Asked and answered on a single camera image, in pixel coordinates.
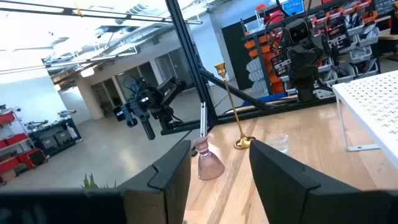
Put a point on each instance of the black metal rig frame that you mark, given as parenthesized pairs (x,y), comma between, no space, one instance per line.
(192,62)

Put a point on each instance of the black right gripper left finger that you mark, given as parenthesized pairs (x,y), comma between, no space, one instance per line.
(155,202)

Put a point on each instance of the white perforated metal shelf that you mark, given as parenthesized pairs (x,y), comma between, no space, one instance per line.
(373,102)

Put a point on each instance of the pink ribbed glass candle holder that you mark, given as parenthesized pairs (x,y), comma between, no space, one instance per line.
(208,168)

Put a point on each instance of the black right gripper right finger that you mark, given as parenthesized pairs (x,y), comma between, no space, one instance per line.
(295,199)

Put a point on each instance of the black workbench with equipment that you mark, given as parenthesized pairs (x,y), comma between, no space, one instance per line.
(53,138)

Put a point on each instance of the blue sign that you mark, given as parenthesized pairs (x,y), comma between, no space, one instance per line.
(292,7)

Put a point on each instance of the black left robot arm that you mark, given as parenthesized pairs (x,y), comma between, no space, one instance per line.
(303,62)

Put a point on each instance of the tall brass candlestick holder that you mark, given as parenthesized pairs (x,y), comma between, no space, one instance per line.
(244,142)

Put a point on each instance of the green artificial plant sprig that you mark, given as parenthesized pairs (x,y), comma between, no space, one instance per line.
(90,183)

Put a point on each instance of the clear ribbed glass candle holder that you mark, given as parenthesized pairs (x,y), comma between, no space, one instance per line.
(280,141)

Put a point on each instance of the red tool cart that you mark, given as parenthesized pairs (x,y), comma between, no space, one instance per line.
(12,138)

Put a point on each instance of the storage rack with parts bins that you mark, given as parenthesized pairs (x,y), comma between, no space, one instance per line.
(264,49)

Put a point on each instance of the silver metal bracket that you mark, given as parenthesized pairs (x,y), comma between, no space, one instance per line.
(203,119)

